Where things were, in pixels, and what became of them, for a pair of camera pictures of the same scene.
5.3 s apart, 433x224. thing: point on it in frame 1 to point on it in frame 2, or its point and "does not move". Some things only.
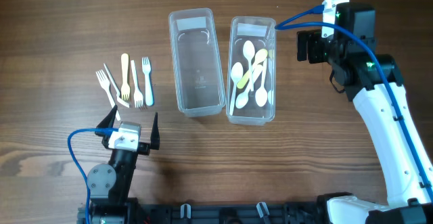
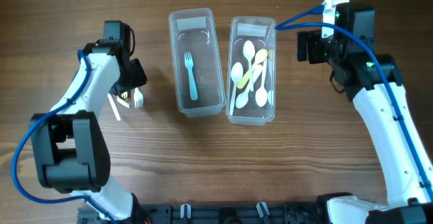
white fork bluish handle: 148,88 to 189,64
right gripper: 314,39 does not move
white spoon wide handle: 242,98 does not move
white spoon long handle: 237,72 does not move
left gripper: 145,147 to 141,78
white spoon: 249,51 does not move
